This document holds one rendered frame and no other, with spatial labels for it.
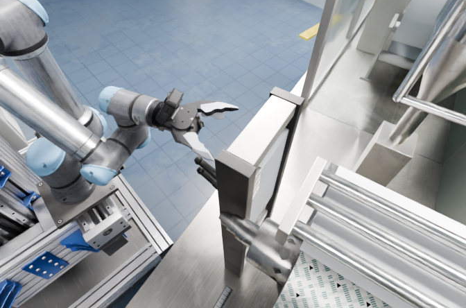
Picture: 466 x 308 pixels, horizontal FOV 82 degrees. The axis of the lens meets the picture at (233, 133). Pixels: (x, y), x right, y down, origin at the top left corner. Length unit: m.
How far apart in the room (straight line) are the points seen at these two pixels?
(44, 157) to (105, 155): 0.28
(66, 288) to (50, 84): 1.11
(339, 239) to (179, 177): 1.77
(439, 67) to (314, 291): 0.46
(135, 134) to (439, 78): 0.71
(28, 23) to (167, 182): 1.43
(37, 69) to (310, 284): 0.79
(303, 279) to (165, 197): 1.69
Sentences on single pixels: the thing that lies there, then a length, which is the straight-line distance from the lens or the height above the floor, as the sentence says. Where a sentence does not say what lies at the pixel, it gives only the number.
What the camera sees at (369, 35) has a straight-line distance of 0.95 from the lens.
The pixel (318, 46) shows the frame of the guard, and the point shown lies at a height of 1.20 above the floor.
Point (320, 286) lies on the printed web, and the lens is 0.32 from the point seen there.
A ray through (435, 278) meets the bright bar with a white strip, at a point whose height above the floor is 1.44.
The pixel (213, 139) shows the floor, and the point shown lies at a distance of 2.18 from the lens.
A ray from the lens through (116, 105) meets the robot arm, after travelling 0.73.
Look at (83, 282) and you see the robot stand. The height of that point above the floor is 0.21.
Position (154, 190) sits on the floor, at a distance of 2.00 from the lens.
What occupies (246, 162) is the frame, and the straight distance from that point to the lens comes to 0.32.
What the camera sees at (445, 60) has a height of 1.43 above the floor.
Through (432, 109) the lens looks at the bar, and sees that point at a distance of 0.52.
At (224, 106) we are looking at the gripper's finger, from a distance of 0.65.
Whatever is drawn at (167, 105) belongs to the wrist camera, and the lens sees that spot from 0.59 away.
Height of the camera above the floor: 1.71
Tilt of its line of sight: 51 degrees down
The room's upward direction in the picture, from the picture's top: straight up
